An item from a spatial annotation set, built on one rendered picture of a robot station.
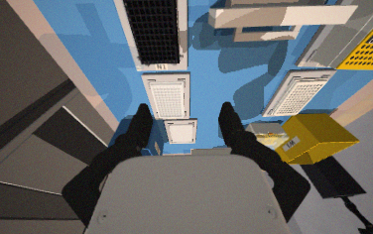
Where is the blue bench mat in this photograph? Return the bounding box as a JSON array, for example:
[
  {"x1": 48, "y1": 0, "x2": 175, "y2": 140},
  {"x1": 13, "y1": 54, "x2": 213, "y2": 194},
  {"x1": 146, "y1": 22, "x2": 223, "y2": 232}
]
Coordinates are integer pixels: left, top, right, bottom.
[{"x1": 33, "y1": 0, "x2": 373, "y2": 154}]

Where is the blue open-top bin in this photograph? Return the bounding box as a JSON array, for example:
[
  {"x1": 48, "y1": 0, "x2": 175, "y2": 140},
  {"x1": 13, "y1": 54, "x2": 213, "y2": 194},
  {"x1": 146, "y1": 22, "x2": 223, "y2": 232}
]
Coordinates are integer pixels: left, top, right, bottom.
[{"x1": 106, "y1": 119, "x2": 164, "y2": 156}]

